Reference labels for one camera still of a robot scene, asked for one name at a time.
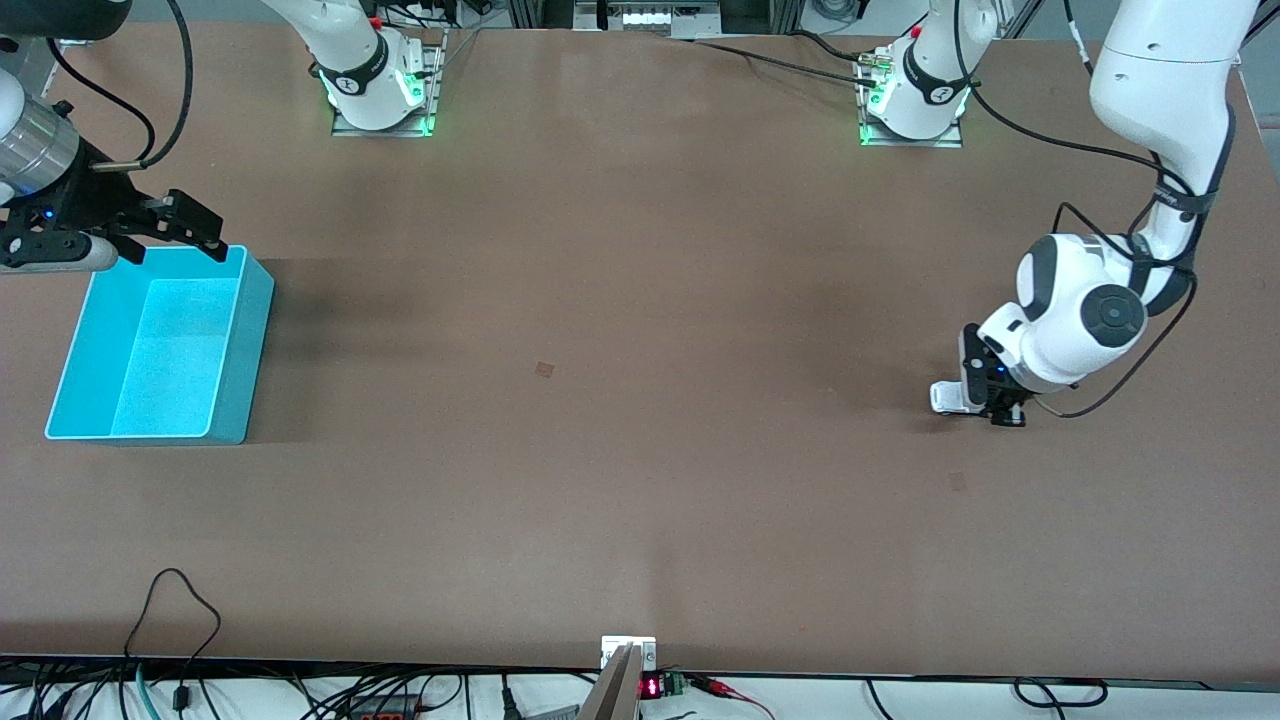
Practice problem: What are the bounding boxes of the white jeep toy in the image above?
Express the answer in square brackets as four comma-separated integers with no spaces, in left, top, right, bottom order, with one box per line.
[930,380,991,415]

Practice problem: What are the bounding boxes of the cyan plastic bin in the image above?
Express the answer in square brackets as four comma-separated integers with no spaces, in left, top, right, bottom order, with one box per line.
[44,244,276,446]

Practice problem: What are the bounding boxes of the red clip leads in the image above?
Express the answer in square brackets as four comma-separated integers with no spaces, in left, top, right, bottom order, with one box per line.
[690,677,776,720]

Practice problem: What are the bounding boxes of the lit equipment panel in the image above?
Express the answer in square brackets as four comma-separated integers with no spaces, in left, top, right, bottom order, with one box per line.
[575,0,721,36]

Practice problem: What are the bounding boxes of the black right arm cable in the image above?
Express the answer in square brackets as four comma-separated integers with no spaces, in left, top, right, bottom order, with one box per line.
[48,0,194,171]

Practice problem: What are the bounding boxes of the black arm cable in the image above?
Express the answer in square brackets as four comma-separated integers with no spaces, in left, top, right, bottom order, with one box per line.
[950,0,1201,419]
[48,0,194,171]

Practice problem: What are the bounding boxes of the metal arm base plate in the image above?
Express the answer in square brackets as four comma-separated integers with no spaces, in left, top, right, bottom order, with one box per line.
[858,50,964,149]
[332,30,438,138]

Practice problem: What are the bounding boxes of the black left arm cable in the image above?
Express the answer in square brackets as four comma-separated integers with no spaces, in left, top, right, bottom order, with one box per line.
[950,0,1201,419]

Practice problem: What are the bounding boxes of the black coiled cable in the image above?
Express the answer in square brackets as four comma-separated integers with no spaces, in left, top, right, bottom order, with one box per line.
[1015,678,1108,709]

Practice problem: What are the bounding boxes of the thin black looped cable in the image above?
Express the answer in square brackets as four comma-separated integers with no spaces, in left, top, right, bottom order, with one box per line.
[122,568,223,711]

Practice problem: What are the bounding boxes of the white mount bracket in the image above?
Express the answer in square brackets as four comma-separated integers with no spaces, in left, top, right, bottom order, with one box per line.
[601,636,658,669]

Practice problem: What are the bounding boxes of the grey aluminium mount bar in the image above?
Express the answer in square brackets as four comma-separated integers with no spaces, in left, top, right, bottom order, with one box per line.
[578,643,643,720]

